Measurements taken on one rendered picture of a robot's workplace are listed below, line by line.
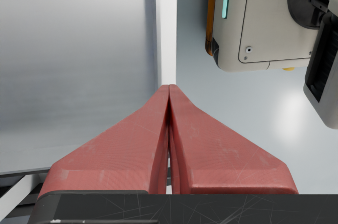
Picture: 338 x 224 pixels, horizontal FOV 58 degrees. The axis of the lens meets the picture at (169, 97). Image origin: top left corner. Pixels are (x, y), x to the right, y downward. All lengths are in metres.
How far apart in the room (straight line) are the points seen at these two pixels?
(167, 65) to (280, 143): 1.61
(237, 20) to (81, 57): 0.76
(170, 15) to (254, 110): 1.38
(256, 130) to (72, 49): 1.51
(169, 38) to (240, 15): 0.72
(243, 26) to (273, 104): 0.72
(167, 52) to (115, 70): 0.06
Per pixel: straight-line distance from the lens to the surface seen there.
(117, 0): 0.31
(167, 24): 0.32
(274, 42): 1.13
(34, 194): 0.46
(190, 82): 1.44
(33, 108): 0.38
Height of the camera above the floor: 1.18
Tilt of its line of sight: 54 degrees down
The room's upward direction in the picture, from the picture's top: 165 degrees clockwise
